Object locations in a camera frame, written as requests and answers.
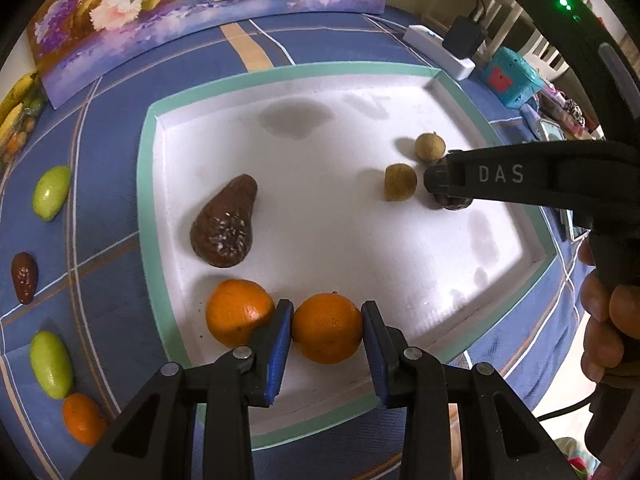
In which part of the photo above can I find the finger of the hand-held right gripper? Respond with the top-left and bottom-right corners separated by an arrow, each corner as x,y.
424,141 -> 621,211

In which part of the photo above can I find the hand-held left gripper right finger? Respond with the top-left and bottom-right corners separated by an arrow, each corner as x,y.
361,300 -> 578,480

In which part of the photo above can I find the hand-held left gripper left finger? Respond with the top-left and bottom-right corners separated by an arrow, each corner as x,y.
70,299 -> 295,480

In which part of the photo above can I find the orange mandarin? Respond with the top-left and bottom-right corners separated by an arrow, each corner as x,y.
205,279 -> 276,348
62,393 -> 108,447
291,292 -> 364,366

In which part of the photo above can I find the dark wrinkled salak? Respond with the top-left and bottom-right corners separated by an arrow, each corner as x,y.
432,157 -> 473,211

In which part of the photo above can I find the tan longan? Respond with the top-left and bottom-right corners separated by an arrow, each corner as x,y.
384,163 -> 417,201
414,132 -> 447,162

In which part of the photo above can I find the white tray with teal rim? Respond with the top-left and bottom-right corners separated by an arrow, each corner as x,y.
136,61 -> 557,451

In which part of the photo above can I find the green jujube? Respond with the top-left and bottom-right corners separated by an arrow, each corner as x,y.
30,330 -> 74,400
32,165 -> 73,222

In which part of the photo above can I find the reddish brown salak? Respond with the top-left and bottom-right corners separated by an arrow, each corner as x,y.
11,252 -> 39,305

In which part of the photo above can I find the person's right hand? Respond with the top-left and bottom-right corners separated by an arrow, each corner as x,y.
578,241 -> 640,386

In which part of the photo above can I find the pile of small trinkets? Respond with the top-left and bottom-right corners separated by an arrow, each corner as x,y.
520,85 -> 606,141

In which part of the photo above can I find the teal box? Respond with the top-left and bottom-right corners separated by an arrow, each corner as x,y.
481,46 -> 543,108

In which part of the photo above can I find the white chair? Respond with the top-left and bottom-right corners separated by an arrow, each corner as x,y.
480,0 -> 571,81

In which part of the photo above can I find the black power adapter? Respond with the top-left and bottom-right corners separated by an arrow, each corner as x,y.
444,15 -> 488,60

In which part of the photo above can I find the white power strip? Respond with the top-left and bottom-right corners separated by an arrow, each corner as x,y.
403,24 -> 476,81

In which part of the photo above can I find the clear plastic container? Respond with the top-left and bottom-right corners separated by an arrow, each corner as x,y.
0,95 -> 48,168

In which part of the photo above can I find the yellow banana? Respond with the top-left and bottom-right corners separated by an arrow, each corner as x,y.
0,72 -> 41,116
0,102 -> 26,137

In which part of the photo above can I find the flower painting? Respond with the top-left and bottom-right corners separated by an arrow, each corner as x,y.
26,0 -> 391,110

